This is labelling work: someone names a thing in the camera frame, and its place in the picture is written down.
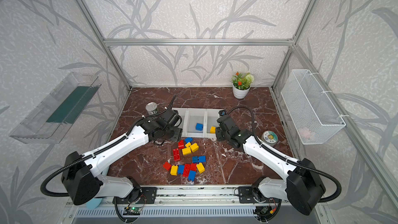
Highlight silver tin can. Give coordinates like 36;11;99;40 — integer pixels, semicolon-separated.
145;102;159;115

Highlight light blue plastic scoop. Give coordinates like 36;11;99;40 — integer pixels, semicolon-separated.
86;198;102;209

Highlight circuit board right wires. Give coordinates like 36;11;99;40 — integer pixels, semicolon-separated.
253;205;277;217

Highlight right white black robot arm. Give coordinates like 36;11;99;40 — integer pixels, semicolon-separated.
216;115;342;215

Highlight clear plastic wall shelf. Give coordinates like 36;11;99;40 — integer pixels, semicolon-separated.
10;72;102;144

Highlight blue lego brick top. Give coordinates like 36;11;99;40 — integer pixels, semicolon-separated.
184;138;193;144

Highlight small red lego bottom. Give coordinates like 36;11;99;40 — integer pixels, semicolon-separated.
190;163;197;172

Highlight white middle sorting bin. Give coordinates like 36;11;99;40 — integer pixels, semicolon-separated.
185;108;206;138

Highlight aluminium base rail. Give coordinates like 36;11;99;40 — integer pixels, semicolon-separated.
63;184;327;207

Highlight white right sorting bin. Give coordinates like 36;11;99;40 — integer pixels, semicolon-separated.
204;109;223;139

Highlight white left sorting bin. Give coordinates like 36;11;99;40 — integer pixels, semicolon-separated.
173;108;189;138

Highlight green circuit board left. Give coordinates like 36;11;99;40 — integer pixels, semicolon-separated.
122;206;143;216

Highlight potted plant white pot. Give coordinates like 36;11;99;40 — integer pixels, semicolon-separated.
232;72;255;99

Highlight long red lego brick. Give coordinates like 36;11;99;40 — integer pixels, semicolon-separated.
173;148;181;162

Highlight red lego brick bottom left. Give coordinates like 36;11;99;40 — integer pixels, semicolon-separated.
163;161;172;171

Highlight white wire mesh basket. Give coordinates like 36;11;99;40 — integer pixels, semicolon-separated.
282;69;346;145

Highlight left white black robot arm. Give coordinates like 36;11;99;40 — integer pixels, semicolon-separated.
40;108;182;205

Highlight white sorting bin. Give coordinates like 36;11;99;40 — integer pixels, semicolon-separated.
204;109;223;139
185;108;206;138
173;108;189;138

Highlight red lego brick top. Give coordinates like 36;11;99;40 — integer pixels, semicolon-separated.
178;140;185;149

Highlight long red lego bottom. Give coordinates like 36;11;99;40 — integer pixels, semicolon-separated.
183;164;191;177

